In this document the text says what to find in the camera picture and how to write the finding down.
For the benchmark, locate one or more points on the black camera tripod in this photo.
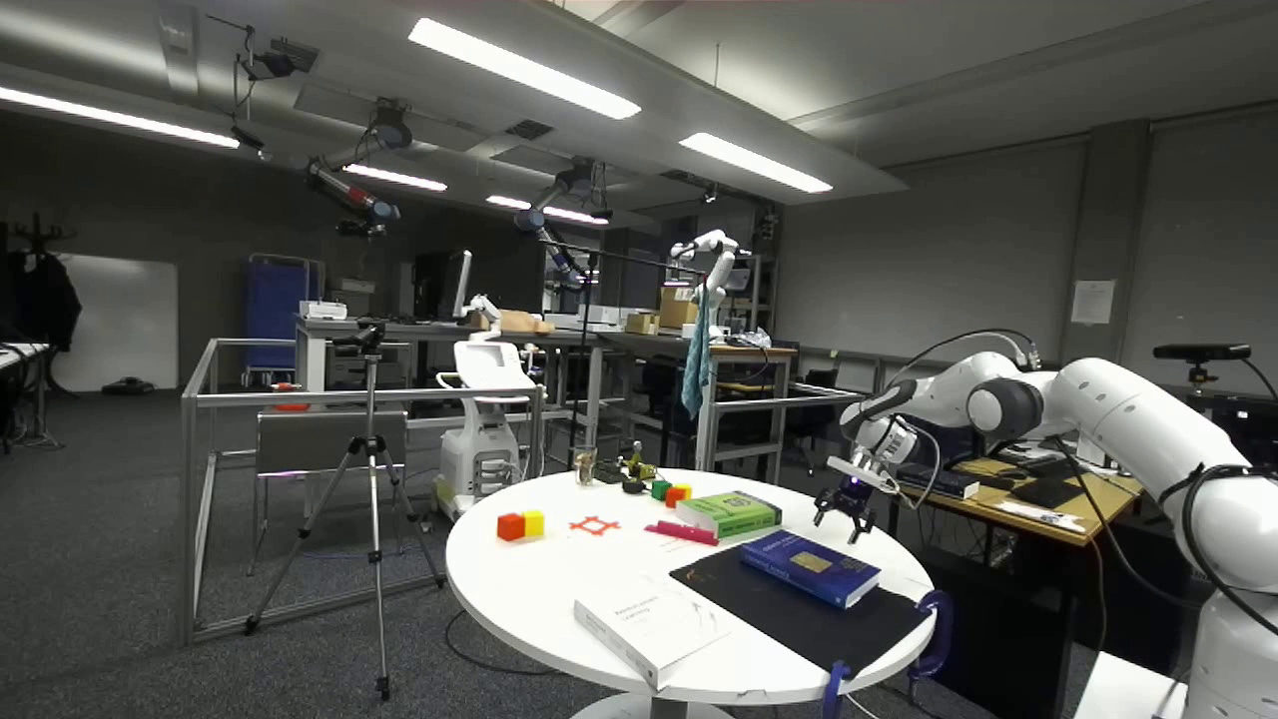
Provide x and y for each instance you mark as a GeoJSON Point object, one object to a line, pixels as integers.
{"type": "Point", "coordinates": [374, 451]}

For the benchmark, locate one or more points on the orange hash-shaped piece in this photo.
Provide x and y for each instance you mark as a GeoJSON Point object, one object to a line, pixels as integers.
{"type": "Point", "coordinates": [593, 525]}

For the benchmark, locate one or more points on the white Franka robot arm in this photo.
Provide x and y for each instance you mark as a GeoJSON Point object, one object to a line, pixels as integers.
{"type": "Point", "coordinates": [1131, 406]}

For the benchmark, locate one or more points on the small glass jar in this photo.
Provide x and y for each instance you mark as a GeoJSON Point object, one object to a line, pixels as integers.
{"type": "Point", "coordinates": [585, 469]}

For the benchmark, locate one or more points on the blue table clamp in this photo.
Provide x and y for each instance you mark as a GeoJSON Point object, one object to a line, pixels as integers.
{"type": "Point", "coordinates": [936, 635]}
{"type": "Point", "coordinates": [834, 683]}

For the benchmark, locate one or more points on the yellow cube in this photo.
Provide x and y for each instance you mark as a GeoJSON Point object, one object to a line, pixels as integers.
{"type": "Point", "coordinates": [532, 525]}

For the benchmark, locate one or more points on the fluorescent ceiling light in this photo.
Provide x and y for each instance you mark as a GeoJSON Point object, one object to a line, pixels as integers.
{"type": "Point", "coordinates": [546, 208]}
{"type": "Point", "coordinates": [756, 164]}
{"type": "Point", "coordinates": [398, 177]}
{"type": "Point", "coordinates": [524, 71]}
{"type": "Point", "coordinates": [121, 120]}

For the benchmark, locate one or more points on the dark hanging jacket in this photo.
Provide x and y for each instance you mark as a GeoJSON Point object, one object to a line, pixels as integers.
{"type": "Point", "coordinates": [37, 302]}

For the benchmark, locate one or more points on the grey metal railing frame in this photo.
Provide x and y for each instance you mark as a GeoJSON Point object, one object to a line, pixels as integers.
{"type": "Point", "coordinates": [189, 505]}

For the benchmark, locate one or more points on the blue cabinet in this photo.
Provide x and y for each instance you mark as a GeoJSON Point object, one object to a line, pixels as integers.
{"type": "Point", "coordinates": [275, 314]}

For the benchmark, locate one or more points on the metal workbench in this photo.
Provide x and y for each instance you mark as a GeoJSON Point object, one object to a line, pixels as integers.
{"type": "Point", "coordinates": [704, 402]}

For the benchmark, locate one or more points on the dark toy figure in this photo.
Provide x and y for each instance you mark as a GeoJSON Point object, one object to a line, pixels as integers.
{"type": "Point", "coordinates": [635, 469]}

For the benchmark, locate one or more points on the green box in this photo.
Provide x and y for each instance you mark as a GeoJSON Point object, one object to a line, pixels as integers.
{"type": "Point", "coordinates": [729, 514]}

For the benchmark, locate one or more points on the blue hardcover book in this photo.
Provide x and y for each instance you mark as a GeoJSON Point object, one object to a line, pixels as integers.
{"type": "Point", "coordinates": [805, 563]}

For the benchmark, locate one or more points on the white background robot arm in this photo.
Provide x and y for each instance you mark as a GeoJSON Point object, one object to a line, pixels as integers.
{"type": "Point", "coordinates": [704, 260]}

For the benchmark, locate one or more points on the small orange cube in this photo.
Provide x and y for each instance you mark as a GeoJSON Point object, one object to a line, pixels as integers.
{"type": "Point", "coordinates": [679, 495]}

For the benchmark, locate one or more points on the blue hanging cloth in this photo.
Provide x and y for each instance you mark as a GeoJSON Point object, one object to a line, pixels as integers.
{"type": "Point", "coordinates": [697, 365]}

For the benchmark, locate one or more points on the red cube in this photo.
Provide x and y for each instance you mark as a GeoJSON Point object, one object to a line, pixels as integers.
{"type": "Point", "coordinates": [511, 527]}

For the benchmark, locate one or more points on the ceiling mounted robot arm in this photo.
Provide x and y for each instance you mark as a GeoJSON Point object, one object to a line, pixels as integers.
{"type": "Point", "coordinates": [351, 192]}
{"type": "Point", "coordinates": [560, 246]}

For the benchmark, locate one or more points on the black sensor bar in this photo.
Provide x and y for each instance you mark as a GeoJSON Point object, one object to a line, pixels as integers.
{"type": "Point", "coordinates": [1202, 354]}

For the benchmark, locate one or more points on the small green cube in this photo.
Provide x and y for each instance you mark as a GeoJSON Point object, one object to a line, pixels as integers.
{"type": "Point", "coordinates": [660, 490]}

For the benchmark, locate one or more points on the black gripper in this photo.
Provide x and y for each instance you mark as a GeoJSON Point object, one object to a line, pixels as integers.
{"type": "Point", "coordinates": [860, 485]}

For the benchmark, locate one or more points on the black table mat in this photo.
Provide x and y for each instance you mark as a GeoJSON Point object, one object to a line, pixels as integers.
{"type": "Point", "coordinates": [773, 615]}

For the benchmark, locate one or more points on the white wheeled cart machine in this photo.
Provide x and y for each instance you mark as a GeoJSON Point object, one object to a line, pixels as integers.
{"type": "Point", "coordinates": [479, 461]}

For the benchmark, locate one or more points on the paper sheet on wall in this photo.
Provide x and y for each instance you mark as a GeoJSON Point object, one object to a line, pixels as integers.
{"type": "Point", "coordinates": [1093, 302]}

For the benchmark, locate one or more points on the cardboard box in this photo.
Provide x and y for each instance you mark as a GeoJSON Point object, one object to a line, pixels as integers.
{"type": "Point", "coordinates": [677, 314]}

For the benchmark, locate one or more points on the wooden desk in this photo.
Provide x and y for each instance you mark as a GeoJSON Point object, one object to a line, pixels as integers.
{"type": "Point", "coordinates": [1105, 505]}

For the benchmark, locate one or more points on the white board panel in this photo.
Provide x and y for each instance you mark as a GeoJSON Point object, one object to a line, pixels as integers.
{"type": "Point", "coordinates": [121, 326]}

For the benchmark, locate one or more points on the white book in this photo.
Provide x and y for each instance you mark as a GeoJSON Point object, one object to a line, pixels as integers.
{"type": "Point", "coordinates": [652, 629]}

